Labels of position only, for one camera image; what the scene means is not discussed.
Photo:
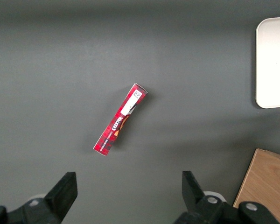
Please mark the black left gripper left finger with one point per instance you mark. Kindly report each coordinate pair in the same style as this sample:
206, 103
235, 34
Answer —
49, 210

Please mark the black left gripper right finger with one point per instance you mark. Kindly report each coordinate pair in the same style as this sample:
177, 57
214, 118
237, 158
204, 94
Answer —
205, 212

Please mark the wooden drawer cabinet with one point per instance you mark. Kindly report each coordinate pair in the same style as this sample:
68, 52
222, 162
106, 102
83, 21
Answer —
268, 182

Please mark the red tartan cookie box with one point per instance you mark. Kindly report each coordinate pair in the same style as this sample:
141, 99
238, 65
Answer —
121, 119

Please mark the cream plastic tray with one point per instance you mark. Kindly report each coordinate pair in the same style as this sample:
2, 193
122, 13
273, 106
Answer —
275, 63

